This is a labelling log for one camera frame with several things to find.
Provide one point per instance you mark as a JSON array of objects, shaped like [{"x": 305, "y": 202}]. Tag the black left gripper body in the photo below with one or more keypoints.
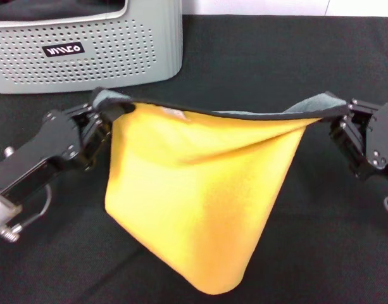
[{"x": 38, "y": 152}]

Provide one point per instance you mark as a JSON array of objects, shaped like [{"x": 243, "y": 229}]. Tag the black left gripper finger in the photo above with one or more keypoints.
[
  {"x": 83, "y": 111},
  {"x": 98, "y": 133}
]

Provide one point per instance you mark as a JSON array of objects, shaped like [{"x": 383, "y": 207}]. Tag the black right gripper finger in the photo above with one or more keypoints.
[
  {"x": 361, "y": 109},
  {"x": 345, "y": 139}
]

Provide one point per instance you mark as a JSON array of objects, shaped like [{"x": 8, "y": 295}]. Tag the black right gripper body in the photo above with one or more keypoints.
[{"x": 380, "y": 139}]

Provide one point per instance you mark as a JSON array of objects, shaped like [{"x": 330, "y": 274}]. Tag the grey perforated storage basket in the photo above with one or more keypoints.
[{"x": 117, "y": 63}]

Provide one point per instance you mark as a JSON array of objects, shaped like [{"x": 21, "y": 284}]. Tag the grey yellow towel black hem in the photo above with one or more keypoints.
[{"x": 193, "y": 177}]

